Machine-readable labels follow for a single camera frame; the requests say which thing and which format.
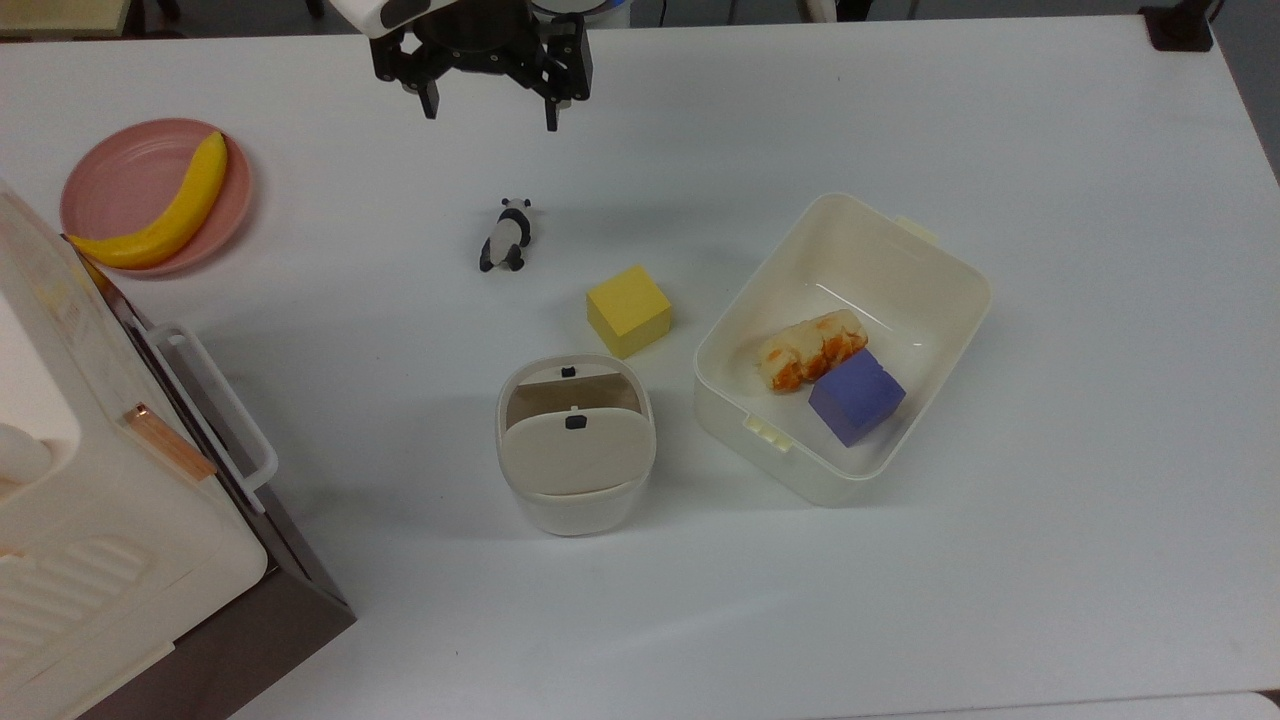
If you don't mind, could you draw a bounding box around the yellow cube block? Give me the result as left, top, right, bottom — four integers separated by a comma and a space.
586, 265, 674, 360

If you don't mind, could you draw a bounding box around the cream plastic storage box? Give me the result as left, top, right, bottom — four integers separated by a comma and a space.
693, 193, 993, 508

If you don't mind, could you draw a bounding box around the white toy oven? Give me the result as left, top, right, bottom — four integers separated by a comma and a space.
0, 180, 271, 720

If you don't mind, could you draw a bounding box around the orange and cream toy bread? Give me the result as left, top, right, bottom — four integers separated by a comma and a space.
756, 309, 869, 395

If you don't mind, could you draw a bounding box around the copper coloured oven latch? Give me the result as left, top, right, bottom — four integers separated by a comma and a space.
122, 403, 217, 482

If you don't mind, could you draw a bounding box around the white oven door handle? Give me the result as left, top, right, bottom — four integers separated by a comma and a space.
135, 322, 279, 514

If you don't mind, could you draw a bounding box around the yellow toy banana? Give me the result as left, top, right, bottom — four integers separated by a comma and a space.
66, 131, 229, 270

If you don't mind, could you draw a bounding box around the wooden side table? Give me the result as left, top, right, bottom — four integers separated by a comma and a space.
0, 0, 133, 41

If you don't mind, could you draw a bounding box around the small white trash can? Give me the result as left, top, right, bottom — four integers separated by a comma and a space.
495, 354, 658, 538

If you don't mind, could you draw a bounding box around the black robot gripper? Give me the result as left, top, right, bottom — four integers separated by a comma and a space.
370, 0, 593, 133

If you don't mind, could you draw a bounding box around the beige trash can lid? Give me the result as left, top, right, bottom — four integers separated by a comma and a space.
502, 407, 656, 497

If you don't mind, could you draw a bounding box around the black clamp mount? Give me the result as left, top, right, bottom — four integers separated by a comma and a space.
1138, 0, 1227, 53

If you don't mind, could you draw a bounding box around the small panda figurine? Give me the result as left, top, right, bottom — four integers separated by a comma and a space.
478, 197, 534, 274

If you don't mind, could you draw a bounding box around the dark brown oven door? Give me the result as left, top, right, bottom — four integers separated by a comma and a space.
64, 235, 357, 720

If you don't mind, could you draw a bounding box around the purple cube block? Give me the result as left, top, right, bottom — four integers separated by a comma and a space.
808, 348, 907, 448

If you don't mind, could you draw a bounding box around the pink round plate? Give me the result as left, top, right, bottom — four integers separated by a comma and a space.
59, 118, 255, 278

